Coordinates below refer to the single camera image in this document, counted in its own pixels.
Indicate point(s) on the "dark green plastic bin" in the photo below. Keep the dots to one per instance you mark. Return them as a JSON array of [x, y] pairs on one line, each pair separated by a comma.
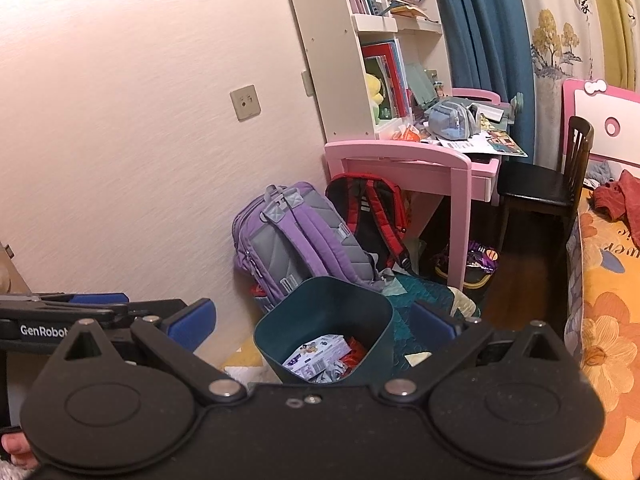
[[325, 305]]

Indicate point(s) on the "colourful magazine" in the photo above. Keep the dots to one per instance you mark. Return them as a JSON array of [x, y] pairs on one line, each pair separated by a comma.
[[505, 144]]

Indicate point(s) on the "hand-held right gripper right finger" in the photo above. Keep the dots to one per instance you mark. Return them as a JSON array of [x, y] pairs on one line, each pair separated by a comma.
[[432, 325]]

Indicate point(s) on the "grey green desk clamp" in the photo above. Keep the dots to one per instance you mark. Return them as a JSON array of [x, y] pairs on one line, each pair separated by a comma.
[[516, 107]]

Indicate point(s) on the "bed with floral orange cover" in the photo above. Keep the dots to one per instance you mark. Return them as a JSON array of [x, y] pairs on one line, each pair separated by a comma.
[[587, 105]]

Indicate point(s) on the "white paper sheets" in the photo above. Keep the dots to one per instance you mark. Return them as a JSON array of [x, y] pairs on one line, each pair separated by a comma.
[[465, 144]]

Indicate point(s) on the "row of red books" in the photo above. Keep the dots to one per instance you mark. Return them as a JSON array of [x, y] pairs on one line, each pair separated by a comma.
[[390, 75]]

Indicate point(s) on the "purple white wrapper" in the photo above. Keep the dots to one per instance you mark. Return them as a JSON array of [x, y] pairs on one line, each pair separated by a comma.
[[315, 355]]

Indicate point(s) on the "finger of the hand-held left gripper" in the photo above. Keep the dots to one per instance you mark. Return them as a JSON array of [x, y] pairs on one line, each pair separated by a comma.
[[150, 309], [100, 299]]

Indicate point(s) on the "yellow plush toy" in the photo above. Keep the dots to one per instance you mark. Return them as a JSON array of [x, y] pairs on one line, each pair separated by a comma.
[[372, 87]]

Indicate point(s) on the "orange snack packet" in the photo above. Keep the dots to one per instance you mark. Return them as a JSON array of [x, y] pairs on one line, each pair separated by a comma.
[[407, 133]]

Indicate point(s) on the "blue curtain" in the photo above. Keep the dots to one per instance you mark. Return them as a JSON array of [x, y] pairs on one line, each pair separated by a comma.
[[480, 35]]

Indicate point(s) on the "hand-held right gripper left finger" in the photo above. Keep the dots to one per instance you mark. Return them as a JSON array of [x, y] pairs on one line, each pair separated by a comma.
[[192, 325]]

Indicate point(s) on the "light blue pillow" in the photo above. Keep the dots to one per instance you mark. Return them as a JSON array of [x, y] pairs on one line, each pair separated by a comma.
[[600, 172]]

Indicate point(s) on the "white tree print curtain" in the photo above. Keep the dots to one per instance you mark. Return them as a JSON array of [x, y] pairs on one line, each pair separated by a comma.
[[555, 10]]

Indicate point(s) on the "beige wall socket plate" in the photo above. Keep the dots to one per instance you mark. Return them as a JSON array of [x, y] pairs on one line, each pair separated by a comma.
[[245, 102]]

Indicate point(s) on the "small beige wall switch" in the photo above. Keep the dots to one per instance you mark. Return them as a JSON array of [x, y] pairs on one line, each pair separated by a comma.
[[307, 84]]

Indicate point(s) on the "teal patchwork quilt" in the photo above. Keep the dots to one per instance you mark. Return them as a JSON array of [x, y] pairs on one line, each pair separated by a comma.
[[435, 290]]

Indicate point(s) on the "silver foil wrapper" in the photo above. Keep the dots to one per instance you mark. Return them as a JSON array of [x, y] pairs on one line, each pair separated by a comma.
[[330, 374]]

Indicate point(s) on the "white bookshelf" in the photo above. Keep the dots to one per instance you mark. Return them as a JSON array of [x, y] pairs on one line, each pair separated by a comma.
[[330, 60]]

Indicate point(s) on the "purple snack bag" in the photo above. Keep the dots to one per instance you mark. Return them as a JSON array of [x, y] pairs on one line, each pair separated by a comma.
[[482, 256]]

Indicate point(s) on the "grey green folder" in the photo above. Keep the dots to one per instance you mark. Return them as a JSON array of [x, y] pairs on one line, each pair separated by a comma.
[[420, 85]]

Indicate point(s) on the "person's left hand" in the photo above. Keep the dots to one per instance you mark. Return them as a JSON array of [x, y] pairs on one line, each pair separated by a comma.
[[17, 450]]

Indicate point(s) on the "yellow paper envelope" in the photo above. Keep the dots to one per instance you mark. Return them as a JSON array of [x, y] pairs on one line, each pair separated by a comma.
[[245, 360]]

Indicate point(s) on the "black red backpack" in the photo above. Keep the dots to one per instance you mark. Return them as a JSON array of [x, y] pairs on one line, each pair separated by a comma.
[[370, 220]]

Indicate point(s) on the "dark wooden chair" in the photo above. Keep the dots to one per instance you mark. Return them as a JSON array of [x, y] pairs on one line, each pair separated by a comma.
[[530, 180]]

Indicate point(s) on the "purple grey backpack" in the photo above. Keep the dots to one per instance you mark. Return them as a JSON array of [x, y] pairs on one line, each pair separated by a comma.
[[300, 240]]

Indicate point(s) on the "orange floral bedsheet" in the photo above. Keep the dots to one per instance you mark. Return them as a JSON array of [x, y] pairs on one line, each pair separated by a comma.
[[615, 335]]

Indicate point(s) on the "pink desk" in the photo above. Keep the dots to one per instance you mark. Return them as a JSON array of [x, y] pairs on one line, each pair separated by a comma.
[[425, 165]]

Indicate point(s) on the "red garment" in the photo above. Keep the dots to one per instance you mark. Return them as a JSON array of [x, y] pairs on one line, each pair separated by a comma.
[[625, 195]]

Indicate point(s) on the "cardboard box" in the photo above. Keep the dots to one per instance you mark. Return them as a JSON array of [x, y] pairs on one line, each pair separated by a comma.
[[12, 270]]

